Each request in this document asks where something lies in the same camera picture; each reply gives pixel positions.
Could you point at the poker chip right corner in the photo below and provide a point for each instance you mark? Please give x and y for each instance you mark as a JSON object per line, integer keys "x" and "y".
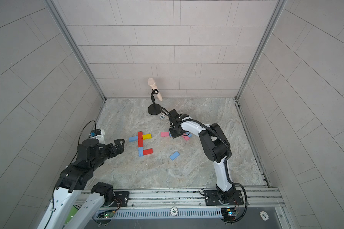
{"x": 264, "y": 215}

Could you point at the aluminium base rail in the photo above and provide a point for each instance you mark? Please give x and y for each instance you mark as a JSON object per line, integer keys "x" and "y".
{"x": 191, "y": 203}

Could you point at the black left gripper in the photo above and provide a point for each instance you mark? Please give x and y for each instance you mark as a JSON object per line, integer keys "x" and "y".
{"x": 112, "y": 148}

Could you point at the right circuit board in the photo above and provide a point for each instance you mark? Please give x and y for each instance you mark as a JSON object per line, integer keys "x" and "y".
{"x": 228, "y": 214}

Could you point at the pink block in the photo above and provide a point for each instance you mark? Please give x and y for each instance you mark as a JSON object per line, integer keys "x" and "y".
{"x": 164, "y": 134}
{"x": 186, "y": 137}

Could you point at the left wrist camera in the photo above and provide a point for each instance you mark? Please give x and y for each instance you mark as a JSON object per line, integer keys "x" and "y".
{"x": 98, "y": 134}

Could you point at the red stem block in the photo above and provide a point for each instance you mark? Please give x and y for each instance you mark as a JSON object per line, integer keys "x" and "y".
{"x": 140, "y": 134}

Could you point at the yellow block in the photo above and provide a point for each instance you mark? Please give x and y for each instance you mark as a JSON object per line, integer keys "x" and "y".
{"x": 146, "y": 136}

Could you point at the poker chip on rail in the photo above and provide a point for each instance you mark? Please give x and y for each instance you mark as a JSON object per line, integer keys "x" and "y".
{"x": 174, "y": 211}

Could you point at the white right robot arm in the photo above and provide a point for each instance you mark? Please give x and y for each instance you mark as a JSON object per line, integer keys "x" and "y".
{"x": 216, "y": 148}

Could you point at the left circuit board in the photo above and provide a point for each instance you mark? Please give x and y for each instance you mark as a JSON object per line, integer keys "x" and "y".
{"x": 106, "y": 214}

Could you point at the beige wooden microphone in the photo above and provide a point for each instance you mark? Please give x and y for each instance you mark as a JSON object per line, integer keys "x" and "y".
{"x": 153, "y": 85}

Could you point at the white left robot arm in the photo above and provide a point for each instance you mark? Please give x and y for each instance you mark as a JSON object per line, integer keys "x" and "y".
{"x": 91, "y": 154}

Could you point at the circuit board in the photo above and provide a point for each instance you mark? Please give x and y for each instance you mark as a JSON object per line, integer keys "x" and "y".
{"x": 228, "y": 214}
{"x": 106, "y": 214}

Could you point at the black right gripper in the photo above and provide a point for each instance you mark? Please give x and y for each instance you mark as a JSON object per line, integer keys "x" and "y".
{"x": 174, "y": 131}

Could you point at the black microphone stand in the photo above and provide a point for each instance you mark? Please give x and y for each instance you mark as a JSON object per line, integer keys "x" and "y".
{"x": 154, "y": 109}

